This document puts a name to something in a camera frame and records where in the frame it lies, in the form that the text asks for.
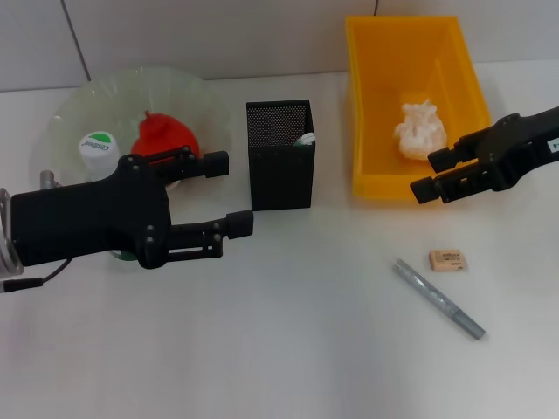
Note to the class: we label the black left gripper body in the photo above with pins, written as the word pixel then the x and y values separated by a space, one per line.
pixel 87 222

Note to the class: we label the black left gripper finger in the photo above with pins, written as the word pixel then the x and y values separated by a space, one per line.
pixel 240 223
pixel 216 164

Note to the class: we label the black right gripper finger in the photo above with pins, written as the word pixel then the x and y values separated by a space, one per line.
pixel 425 190
pixel 443 159

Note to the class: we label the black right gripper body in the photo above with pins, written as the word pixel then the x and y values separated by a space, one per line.
pixel 519 148

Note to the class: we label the white paper ball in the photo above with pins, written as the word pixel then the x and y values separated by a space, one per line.
pixel 415 131

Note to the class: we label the orange fruit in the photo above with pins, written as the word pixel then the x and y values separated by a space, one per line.
pixel 166 135

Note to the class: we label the clear green-label water bottle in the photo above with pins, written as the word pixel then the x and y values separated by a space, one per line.
pixel 98 150

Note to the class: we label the beige eraser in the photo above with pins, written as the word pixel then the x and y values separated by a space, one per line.
pixel 445 260

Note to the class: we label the green utility knife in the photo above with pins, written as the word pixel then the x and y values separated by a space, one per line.
pixel 306 139

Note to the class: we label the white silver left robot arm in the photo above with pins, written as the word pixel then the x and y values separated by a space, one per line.
pixel 6 235

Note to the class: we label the black mesh pen holder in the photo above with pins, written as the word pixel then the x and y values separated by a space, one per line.
pixel 279 183

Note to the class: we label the grey pen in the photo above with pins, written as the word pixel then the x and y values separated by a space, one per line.
pixel 436 297

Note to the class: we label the pale green glass fruit plate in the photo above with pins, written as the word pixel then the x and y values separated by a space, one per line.
pixel 109 96

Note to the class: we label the yellow plastic bin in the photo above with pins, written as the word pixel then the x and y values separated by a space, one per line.
pixel 380 131

